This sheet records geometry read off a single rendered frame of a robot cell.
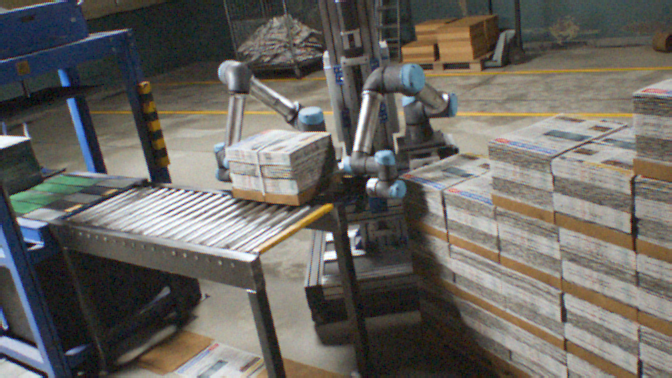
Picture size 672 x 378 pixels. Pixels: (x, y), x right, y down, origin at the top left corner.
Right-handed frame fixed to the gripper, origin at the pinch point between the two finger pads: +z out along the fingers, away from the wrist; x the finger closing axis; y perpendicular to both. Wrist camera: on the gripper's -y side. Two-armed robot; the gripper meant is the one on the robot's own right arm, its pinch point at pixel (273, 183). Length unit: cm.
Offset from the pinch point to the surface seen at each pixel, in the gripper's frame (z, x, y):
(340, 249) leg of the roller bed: 49, -17, -19
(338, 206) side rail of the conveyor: 51, -16, -1
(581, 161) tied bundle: 152, -24, 26
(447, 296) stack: 83, 6, -45
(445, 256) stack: 86, 3, -25
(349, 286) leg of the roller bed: 50, -16, -36
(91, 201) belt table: -84, -43, -2
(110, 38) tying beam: -84, -11, 73
